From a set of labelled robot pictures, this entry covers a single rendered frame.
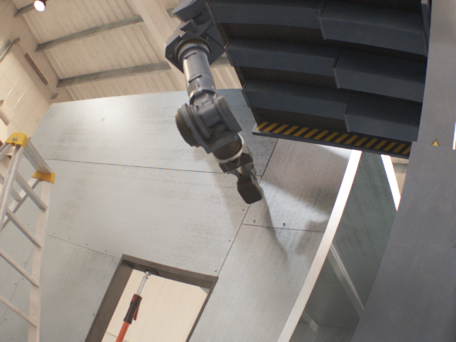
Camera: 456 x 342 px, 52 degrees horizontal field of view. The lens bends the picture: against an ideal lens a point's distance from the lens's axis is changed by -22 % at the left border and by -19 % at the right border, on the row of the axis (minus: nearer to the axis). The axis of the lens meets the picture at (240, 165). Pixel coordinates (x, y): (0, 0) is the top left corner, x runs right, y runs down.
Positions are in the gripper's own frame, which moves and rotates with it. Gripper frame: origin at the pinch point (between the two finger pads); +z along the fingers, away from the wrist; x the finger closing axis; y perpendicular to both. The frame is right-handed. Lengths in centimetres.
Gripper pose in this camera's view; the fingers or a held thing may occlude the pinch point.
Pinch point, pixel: (246, 175)
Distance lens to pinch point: 243.9
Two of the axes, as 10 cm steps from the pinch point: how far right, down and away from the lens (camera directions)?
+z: 4.0, 6.1, 6.8
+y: -1.3, -7.0, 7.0
